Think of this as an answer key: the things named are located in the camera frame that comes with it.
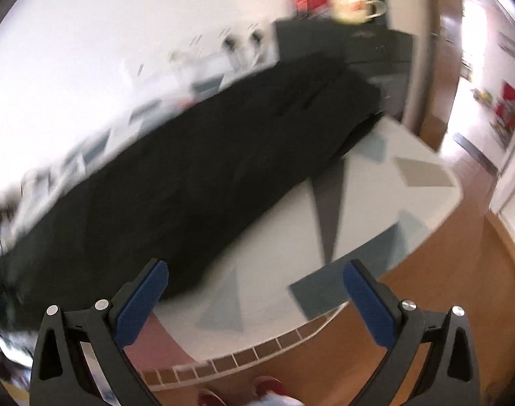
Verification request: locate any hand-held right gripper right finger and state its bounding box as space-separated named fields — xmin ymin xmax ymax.
xmin=343 ymin=259 xmax=481 ymax=406

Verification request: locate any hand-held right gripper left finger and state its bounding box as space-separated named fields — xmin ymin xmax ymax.
xmin=30 ymin=258 xmax=169 ymax=406

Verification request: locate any black garment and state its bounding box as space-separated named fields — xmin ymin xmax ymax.
xmin=0 ymin=56 xmax=385 ymax=336

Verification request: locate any patterned ironing board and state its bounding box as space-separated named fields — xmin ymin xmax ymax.
xmin=0 ymin=72 xmax=466 ymax=392

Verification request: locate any red slipper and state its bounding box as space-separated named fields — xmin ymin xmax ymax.
xmin=197 ymin=391 xmax=225 ymax=406
xmin=254 ymin=376 xmax=288 ymax=397

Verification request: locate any pale fluffy robe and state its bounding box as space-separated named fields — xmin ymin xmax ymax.
xmin=257 ymin=391 xmax=309 ymax=406

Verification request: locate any dark brown door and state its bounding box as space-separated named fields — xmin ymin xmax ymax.
xmin=403 ymin=0 xmax=466 ymax=138

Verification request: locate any white wall socket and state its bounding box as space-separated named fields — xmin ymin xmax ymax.
xmin=121 ymin=24 xmax=267 ymax=90

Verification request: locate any red wall hanging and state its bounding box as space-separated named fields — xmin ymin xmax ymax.
xmin=495 ymin=81 xmax=515 ymax=130

